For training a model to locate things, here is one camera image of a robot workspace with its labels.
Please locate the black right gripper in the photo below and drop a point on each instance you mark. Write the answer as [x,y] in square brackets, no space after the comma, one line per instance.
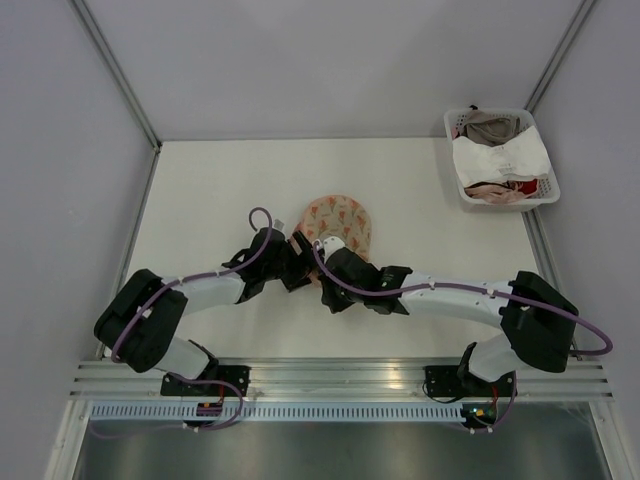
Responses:
[328,298]

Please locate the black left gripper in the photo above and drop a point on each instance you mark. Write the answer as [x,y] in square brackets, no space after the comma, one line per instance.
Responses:
[304,263]

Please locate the floral mesh laundry bag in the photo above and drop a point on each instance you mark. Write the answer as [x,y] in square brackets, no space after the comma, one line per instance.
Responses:
[338,216]

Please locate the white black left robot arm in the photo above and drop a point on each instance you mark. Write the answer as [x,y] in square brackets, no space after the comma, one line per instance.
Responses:
[139,325]

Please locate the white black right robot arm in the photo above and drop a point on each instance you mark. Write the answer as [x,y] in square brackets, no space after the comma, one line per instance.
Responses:
[534,324]

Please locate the white bra in basket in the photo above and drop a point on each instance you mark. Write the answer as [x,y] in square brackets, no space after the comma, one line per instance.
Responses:
[523,158]

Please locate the white plastic laundry basket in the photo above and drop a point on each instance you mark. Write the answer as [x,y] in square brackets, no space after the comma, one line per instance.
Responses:
[548,189]

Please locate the pink red garments in basket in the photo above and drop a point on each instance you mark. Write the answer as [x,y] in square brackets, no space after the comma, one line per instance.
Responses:
[502,193]

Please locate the grey garment in basket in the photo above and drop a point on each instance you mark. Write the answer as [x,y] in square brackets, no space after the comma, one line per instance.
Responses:
[489,130]

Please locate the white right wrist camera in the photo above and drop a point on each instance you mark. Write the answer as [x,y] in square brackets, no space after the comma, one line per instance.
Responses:
[331,245]

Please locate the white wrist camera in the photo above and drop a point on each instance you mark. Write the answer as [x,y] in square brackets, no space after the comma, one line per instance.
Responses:
[331,245]
[278,225]

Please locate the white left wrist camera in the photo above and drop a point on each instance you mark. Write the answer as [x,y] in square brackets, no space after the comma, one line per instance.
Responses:
[278,225]

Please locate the white slotted cable duct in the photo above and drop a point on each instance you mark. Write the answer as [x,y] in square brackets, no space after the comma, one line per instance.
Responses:
[278,411]

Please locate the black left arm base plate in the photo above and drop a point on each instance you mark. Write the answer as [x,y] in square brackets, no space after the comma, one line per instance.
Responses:
[219,381]

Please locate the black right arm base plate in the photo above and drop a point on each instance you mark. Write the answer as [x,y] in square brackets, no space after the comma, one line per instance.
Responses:
[448,383]

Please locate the aluminium mounting rail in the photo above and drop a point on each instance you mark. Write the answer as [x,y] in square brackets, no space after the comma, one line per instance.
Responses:
[328,379]

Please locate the left aluminium frame post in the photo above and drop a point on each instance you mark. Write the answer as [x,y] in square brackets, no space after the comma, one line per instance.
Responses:
[101,44]

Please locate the aluminium frame post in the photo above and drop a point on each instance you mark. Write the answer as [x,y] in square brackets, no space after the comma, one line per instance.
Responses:
[101,44]
[568,39]

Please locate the right aluminium frame post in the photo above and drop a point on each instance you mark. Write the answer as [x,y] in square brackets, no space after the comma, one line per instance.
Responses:
[568,39]

